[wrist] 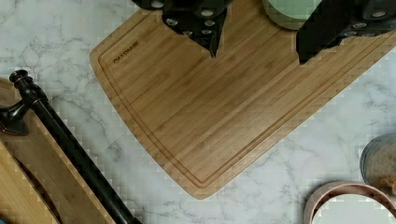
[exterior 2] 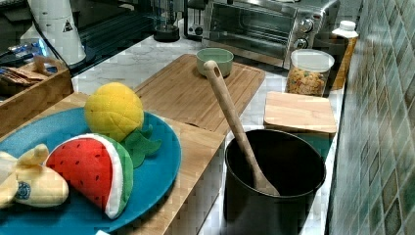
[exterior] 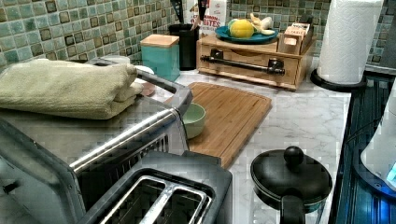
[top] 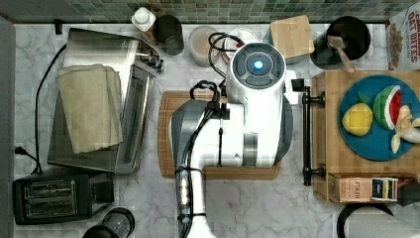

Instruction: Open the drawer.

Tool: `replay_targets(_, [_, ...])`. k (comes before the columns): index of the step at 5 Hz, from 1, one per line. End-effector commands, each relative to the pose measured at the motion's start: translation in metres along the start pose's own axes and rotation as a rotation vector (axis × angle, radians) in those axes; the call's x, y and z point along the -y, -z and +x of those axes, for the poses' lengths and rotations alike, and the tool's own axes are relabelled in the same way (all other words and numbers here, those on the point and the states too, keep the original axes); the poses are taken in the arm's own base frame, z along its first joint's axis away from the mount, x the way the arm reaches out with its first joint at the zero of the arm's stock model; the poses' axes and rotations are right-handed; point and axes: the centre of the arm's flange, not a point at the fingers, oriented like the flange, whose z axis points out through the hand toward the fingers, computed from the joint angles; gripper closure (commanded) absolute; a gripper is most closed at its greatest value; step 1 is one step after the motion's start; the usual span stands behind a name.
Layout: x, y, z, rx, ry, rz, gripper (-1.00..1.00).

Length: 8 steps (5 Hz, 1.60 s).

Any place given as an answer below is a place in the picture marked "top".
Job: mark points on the black drawer handle bar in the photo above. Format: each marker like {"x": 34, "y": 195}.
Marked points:
{"x": 307, "y": 100}

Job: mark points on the wooden drawer cabinet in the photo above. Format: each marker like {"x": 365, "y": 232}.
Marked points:
{"x": 328, "y": 146}

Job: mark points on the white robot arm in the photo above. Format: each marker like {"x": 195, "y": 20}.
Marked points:
{"x": 253, "y": 128}

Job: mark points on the wooden cutting board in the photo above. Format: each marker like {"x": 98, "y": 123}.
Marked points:
{"x": 170, "y": 101}

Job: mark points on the translucent plastic container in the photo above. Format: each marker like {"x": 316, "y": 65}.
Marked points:
{"x": 199, "y": 45}

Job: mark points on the jar with white lid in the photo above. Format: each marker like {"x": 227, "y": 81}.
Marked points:
{"x": 244, "y": 34}

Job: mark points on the stainless steel toaster oven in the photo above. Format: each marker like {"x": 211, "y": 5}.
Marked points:
{"x": 137, "y": 64}

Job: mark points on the dark glass cup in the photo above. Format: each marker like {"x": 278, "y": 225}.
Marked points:
{"x": 168, "y": 32}

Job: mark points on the teal canister wooden lid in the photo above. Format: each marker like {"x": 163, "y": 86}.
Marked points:
{"x": 292, "y": 37}

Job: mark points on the white cap bottle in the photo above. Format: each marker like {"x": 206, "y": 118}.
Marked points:
{"x": 143, "y": 19}

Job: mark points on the beige folded towel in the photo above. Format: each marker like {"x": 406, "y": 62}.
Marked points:
{"x": 92, "y": 103}

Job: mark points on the black pepper grinder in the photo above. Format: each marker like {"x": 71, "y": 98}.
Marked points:
{"x": 117, "y": 223}

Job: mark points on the yellow toy lemon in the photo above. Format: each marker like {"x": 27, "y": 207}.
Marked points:
{"x": 358, "y": 119}

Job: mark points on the wooden spatula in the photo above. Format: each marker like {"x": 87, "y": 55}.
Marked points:
{"x": 338, "y": 44}

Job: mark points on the stash tea box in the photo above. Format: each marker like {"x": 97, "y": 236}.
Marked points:
{"x": 350, "y": 189}

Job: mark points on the blue plate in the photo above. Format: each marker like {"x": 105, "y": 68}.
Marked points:
{"x": 376, "y": 144}

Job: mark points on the black utensil holder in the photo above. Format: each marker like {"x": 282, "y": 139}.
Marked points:
{"x": 355, "y": 35}

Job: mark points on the toy watermelon slice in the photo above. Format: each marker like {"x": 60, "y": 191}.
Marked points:
{"x": 386, "y": 106}

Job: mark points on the tea bag packets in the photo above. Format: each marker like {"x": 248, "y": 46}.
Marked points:
{"x": 384, "y": 189}

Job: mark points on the black toaster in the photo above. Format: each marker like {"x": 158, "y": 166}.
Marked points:
{"x": 47, "y": 199}

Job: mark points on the toy peeled banana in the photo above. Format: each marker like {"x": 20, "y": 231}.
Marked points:
{"x": 406, "y": 128}

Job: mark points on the oat bites cereal box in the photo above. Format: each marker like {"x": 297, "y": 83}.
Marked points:
{"x": 403, "y": 39}

